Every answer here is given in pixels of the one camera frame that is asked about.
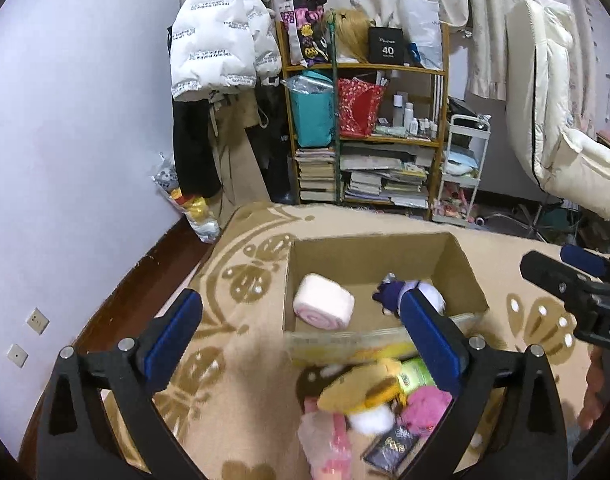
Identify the yellow duck plush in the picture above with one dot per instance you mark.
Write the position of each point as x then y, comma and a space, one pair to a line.
364, 395

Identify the wooden bookshelf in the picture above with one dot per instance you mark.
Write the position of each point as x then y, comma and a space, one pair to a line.
397, 167

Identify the open cardboard box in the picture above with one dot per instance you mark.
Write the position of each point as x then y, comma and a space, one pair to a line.
360, 264

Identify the lower wall socket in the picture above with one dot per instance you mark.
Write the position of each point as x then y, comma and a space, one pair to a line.
17, 355

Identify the pink fluffy plush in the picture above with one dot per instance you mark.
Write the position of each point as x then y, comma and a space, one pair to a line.
425, 408

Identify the wall socket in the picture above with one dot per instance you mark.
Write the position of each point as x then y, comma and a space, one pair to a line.
17, 355
37, 321

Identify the red patterned bag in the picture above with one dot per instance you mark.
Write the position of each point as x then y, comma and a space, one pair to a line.
359, 103

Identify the beige patterned round rug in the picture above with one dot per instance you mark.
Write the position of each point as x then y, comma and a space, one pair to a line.
233, 401

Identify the person's right hand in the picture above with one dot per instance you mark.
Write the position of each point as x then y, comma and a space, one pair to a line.
593, 407

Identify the black box with number 40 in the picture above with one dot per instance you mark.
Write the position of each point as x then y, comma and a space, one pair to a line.
386, 45

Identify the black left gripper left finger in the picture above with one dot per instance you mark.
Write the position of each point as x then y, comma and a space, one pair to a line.
75, 439

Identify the stack of books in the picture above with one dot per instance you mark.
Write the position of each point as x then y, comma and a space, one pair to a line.
316, 176

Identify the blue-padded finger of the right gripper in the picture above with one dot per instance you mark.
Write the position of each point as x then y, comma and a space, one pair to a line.
583, 260

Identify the green snack packet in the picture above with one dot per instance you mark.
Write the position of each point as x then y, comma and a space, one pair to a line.
413, 375

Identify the plastic bag of toys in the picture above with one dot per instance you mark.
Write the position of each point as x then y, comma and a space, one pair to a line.
193, 207

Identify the black Face tissue pack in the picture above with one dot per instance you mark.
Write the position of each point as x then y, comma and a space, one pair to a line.
387, 452

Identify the white rolling cart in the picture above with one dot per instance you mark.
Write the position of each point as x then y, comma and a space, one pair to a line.
463, 162

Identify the pink towel in plastic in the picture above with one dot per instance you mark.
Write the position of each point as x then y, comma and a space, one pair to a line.
324, 441

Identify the teal storage bag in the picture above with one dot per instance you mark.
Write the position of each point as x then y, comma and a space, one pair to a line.
311, 97

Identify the purple white round plush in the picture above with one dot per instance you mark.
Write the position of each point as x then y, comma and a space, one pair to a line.
410, 297

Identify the upper wall socket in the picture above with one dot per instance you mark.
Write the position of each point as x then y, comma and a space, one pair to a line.
37, 321

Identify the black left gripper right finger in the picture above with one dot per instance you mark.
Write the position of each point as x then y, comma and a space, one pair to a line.
529, 439

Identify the pink swirl roll plush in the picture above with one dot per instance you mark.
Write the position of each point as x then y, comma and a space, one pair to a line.
323, 304

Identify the white puffer jacket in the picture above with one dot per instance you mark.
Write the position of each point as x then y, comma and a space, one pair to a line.
222, 47

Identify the blonde wig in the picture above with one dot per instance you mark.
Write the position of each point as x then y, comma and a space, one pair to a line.
351, 34

